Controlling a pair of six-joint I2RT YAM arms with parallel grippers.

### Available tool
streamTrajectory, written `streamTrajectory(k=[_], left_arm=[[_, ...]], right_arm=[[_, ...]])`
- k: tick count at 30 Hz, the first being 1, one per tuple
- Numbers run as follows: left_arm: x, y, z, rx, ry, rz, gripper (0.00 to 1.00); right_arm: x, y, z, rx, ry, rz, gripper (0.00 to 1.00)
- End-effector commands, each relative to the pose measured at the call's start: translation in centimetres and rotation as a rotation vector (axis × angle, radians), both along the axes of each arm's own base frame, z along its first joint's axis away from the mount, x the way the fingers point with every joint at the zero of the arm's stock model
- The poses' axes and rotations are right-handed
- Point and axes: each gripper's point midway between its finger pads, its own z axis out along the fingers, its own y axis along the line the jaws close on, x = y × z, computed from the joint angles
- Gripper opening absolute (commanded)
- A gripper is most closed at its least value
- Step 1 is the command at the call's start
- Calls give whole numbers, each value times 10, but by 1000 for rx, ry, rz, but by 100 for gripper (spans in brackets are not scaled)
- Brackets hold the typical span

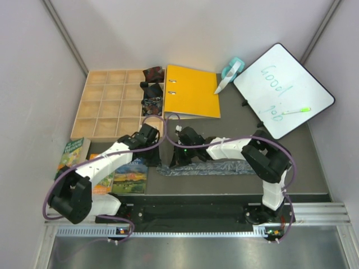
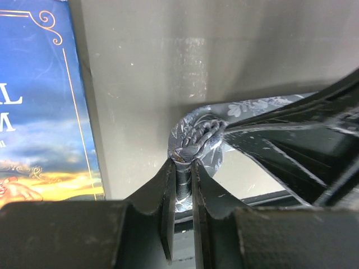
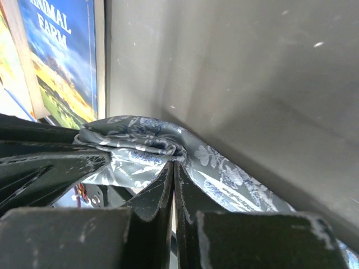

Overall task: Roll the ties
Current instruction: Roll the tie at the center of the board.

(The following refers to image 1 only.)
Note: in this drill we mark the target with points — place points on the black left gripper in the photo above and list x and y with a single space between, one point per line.
155 161

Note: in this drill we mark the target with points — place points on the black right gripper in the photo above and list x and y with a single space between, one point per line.
177 159

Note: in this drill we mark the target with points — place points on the grey blue patterned tie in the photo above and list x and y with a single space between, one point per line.
239 167

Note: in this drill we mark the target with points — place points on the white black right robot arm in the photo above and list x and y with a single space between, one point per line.
269 160

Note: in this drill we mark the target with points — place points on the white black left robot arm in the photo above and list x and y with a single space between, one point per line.
72 192

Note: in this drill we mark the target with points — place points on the blue Animal Farm book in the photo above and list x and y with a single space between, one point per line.
130 178

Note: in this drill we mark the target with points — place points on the floral rolled tie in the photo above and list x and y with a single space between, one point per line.
152 106

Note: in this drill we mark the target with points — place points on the wooden compartment tray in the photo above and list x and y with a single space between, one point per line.
110 105

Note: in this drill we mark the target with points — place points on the dark blue striped rolled tie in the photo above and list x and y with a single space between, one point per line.
151 91

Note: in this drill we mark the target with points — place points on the green children's book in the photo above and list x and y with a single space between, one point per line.
75 152

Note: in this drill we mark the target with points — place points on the dark red rolled tie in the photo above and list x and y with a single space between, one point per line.
154 74

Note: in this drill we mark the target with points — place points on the teal white cat-ear headphones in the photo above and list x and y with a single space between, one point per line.
230 72

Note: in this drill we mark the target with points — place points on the green whiteboard marker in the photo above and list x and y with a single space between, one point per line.
302 110

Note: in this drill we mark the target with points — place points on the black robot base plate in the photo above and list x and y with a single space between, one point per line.
239 208

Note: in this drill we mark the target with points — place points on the yellow ring binder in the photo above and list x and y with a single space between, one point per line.
190 93

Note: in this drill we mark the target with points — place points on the white whiteboard black frame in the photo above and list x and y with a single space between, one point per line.
277 82

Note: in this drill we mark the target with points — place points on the aluminium frame rail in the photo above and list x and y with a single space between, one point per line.
306 214

